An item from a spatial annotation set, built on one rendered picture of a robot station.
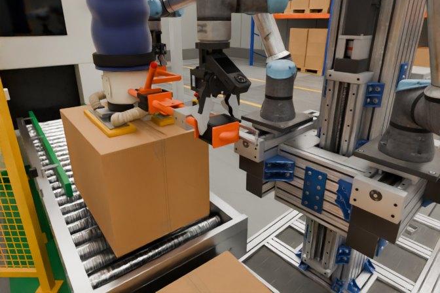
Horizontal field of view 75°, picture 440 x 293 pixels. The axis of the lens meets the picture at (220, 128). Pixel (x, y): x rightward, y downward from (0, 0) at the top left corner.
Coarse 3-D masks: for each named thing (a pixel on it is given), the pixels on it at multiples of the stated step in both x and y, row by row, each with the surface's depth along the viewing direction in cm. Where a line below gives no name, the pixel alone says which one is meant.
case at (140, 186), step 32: (64, 128) 131; (96, 128) 107; (160, 128) 107; (96, 160) 92; (128, 160) 92; (160, 160) 100; (192, 160) 109; (96, 192) 104; (128, 192) 96; (160, 192) 104; (192, 192) 114; (128, 224) 99; (160, 224) 108
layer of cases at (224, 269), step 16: (224, 256) 115; (192, 272) 108; (208, 272) 108; (224, 272) 108; (240, 272) 108; (176, 288) 101; (192, 288) 101; (208, 288) 101; (224, 288) 101; (240, 288) 101; (256, 288) 101
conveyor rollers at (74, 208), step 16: (32, 128) 252; (48, 128) 252; (64, 144) 221; (48, 160) 193; (64, 160) 198; (48, 176) 177; (64, 192) 159; (64, 208) 144; (80, 208) 149; (80, 224) 133; (96, 224) 137; (208, 224) 133; (80, 240) 125; (96, 240) 123; (176, 240) 123; (80, 256) 117; (96, 256) 114; (112, 256) 116; (144, 256) 115; (112, 272) 108
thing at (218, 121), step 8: (216, 120) 68; (224, 120) 68; (232, 120) 68; (208, 128) 67; (216, 128) 64; (224, 128) 65; (232, 128) 67; (200, 136) 70; (208, 136) 68; (216, 136) 64; (216, 144) 65; (224, 144) 67
